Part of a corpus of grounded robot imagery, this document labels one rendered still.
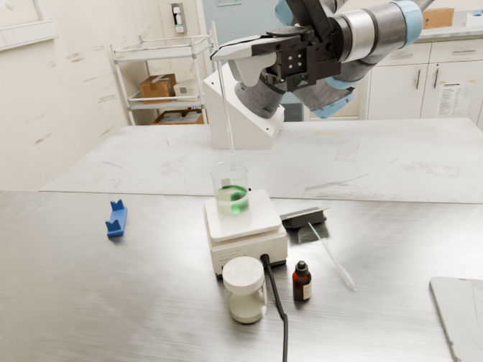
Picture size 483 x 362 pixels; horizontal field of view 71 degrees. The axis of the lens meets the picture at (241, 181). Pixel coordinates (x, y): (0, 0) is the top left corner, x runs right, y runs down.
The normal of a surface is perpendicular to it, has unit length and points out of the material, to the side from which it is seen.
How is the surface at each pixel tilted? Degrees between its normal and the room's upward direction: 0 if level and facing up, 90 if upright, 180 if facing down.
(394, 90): 90
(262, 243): 90
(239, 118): 90
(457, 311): 0
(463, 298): 0
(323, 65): 91
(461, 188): 0
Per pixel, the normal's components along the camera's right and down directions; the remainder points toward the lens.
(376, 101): -0.22, 0.51
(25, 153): 0.97, 0.02
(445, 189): -0.11, -0.86
